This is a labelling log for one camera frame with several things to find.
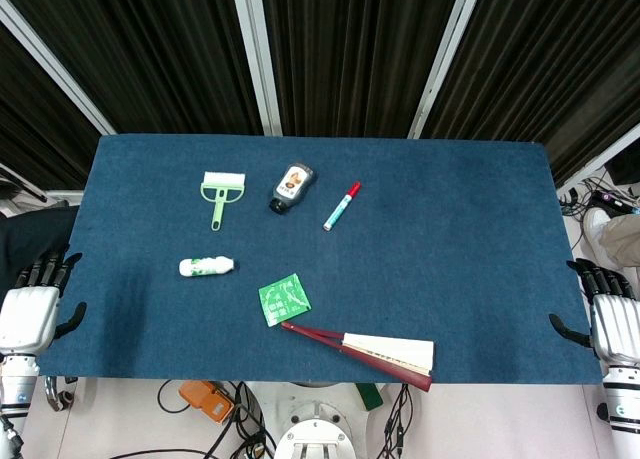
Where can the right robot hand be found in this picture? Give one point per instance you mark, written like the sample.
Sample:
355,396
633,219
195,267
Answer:
612,314

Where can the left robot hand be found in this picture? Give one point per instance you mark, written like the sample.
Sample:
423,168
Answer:
27,309

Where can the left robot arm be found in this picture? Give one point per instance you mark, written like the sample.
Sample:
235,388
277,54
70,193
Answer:
15,384

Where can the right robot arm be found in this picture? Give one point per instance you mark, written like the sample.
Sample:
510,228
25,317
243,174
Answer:
622,399

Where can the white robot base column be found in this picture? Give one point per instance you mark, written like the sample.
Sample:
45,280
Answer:
316,429

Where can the white bottle with green print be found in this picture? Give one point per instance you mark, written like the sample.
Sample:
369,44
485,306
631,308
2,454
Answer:
205,266

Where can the dark sauce bottle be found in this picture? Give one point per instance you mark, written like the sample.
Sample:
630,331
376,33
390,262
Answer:
291,185

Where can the person's beige trouser leg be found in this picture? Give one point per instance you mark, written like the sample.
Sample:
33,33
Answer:
622,241

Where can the person's white shoe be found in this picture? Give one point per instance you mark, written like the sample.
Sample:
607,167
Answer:
596,229

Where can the grey metal clamp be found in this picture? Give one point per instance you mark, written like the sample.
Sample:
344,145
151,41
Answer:
57,391

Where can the black power strip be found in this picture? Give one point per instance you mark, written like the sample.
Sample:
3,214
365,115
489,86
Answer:
612,200

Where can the orange foot pedal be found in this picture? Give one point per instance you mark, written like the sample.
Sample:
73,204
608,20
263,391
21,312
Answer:
206,401

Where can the green window squeegee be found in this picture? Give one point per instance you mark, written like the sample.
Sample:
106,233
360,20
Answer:
221,191

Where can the folding fan with red ribs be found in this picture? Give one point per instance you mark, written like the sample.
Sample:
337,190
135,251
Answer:
380,351

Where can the green sachet packet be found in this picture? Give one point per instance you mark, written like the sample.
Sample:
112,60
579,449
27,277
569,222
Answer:
285,299

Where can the red capped marker pen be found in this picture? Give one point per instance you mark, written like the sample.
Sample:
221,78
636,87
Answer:
342,206

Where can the blue felt table cover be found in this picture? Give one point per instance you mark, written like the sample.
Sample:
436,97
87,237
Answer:
320,259

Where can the black curtain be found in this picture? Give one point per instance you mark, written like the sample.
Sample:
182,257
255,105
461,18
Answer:
350,49

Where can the grey metal frame post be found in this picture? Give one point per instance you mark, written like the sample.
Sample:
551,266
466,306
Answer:
55,61
260,56
445,56

